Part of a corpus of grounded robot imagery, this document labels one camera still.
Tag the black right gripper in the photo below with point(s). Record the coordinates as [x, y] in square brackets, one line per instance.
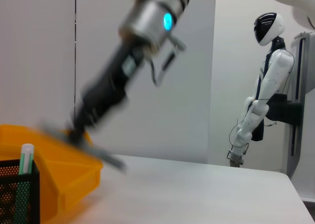
[108, 86]

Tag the grey pen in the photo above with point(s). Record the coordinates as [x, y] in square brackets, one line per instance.
[108, 158]

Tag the green pen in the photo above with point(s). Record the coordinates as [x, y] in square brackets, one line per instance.
[27, 157]

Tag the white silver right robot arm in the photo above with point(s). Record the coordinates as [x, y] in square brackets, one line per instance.
[152, 19]

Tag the black mesh pen holder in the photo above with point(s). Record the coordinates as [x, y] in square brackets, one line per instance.
[19, 197]

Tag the yellow plastic bin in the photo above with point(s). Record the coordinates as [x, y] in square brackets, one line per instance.
[71, 177]

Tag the white humanoid robot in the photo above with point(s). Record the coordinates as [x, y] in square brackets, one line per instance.
[273, 78]

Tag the white robot stand column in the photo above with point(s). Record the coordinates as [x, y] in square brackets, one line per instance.
[299, 86]

